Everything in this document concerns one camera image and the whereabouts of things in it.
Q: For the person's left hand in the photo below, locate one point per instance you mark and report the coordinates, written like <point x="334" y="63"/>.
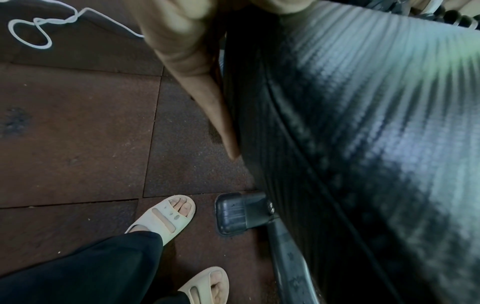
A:
<point x="180" y="29"/>

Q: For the ribbed black bench seat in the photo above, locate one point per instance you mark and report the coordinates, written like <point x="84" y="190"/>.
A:
<point x="375" y="118"/>

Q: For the person's white shoe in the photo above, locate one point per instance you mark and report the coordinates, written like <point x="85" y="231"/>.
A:
<point x="157" y="219"/>
<point x="206" y="285"/>

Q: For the person's legs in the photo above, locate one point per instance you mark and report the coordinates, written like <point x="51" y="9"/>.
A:
<point x="75" y="267"/>

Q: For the dark machine base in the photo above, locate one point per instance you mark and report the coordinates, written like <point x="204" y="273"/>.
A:
<point x="232" y="213"/>

